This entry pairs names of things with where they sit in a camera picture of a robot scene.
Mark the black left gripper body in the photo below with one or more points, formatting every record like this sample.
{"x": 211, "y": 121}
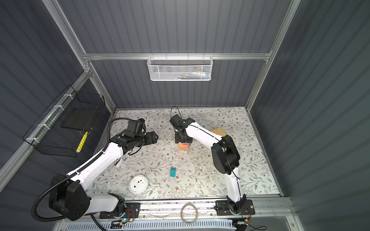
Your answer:
{"x": 145, "y": 139}

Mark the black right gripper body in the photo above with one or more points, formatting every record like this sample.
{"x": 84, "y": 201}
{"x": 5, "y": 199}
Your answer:
{"x": 178, "y": 138}

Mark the light pink wood block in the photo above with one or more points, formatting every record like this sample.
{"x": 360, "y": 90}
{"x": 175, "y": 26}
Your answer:
{"x": 183, "y": 144}

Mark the arched natural wood block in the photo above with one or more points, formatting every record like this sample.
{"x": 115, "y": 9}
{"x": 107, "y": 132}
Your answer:
{"x": 183, "y": 148}

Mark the teal wood block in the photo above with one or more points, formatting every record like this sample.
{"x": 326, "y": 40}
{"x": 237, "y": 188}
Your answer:
{"x": 173, "y": 172}

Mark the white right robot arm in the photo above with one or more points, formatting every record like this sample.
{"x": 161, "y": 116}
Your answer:
{"x": 225, "y": 156}

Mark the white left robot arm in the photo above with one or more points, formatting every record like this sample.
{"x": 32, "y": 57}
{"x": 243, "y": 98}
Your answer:
{"x": 68, "y": 195}

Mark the small white clip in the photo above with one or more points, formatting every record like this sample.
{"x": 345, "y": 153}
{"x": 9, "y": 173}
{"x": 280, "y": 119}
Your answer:
{"x": 119, "y": 163}

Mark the yellow calculator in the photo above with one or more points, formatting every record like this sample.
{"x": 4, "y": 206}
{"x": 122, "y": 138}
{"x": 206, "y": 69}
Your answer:
{"x": 219, "y": 131}

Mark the white round smart speaker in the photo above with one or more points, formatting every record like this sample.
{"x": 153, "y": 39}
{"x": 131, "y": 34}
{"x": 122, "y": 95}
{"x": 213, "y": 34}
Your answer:
{"x": 138, "y": 184}

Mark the yellow green marker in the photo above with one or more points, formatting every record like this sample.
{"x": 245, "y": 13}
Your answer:
{"x": 82, "y": 142}

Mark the roll of clear tape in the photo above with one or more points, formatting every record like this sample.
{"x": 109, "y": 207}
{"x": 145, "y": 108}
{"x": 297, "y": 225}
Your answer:
{"x": 189, "y": 214}

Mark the white wire mesh basket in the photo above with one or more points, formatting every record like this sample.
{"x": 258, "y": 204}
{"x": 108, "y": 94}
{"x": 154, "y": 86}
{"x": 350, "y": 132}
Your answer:
{"x": 187, "y": 69}

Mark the black wire basket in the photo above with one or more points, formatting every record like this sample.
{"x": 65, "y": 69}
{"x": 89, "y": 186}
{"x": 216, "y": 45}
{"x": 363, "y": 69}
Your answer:
{"x": 61, "y": 130}

